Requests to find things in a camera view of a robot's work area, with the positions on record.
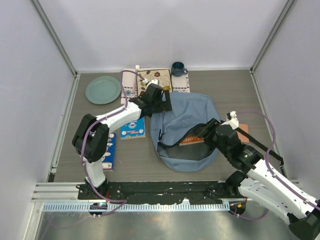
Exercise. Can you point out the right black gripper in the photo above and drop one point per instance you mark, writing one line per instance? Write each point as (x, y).
(211, 126)

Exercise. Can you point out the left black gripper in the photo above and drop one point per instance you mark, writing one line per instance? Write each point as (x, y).
(165, 106)

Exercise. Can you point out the orange treehouse book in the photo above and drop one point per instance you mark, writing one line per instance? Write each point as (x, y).
(190, 140)

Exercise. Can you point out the blue student backpack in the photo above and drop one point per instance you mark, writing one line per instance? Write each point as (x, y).
(189, 115)

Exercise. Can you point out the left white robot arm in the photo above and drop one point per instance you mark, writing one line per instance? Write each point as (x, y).
(91, 137)

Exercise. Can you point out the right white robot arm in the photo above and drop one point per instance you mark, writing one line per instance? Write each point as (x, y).
(258, 180)

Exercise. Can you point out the white patterned placemat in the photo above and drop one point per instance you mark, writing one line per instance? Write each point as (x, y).
(179, 84)

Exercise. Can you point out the square floral plate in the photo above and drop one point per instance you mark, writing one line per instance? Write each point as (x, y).
(162, 75)

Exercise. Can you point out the dark blue mug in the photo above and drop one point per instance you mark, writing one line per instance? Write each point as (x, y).
(178, 69)

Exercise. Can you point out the small blue book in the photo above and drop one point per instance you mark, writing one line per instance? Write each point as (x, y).
(134, 129)

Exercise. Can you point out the white fork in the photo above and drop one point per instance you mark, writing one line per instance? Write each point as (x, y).
(137, 68)

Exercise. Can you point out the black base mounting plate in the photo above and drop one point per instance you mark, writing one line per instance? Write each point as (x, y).
(160, 192)

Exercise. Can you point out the green round plate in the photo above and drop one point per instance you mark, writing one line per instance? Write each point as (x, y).
(103, 90)

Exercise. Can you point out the blue book with plates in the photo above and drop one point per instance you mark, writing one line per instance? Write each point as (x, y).
(108, 159)

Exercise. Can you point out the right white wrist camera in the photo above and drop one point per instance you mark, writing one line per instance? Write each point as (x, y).
(231, 120)

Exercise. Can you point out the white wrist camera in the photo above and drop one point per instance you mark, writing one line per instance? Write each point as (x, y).
(152, 82)
(231, 120)

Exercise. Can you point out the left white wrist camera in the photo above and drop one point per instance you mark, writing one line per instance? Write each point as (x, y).
(152, 82)

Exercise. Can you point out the slotted cable duct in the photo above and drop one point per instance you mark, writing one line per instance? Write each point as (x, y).
(185, 206)

